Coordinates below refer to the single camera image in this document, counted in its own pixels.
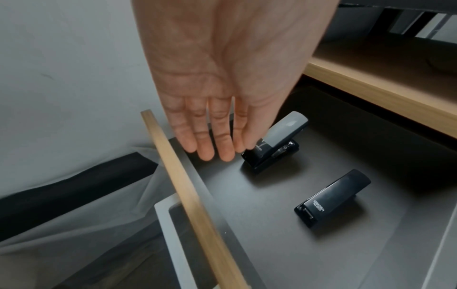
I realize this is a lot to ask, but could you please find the person's left hand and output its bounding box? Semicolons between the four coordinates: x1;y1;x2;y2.
130;0;341;163

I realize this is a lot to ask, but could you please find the black stapler with grey top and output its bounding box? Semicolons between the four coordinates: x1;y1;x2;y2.
241;110;309;174

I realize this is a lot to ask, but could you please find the wooden desk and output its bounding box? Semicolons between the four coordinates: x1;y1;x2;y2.
303;35;457;140

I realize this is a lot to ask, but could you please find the white lower drawer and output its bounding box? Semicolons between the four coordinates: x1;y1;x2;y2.
154;194;199;289

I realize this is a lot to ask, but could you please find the open drawer with wooden front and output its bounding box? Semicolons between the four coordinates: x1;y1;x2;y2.
140;82;457;289

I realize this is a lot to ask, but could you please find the white sheer curtain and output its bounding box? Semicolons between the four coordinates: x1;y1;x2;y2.
0;142;186;289

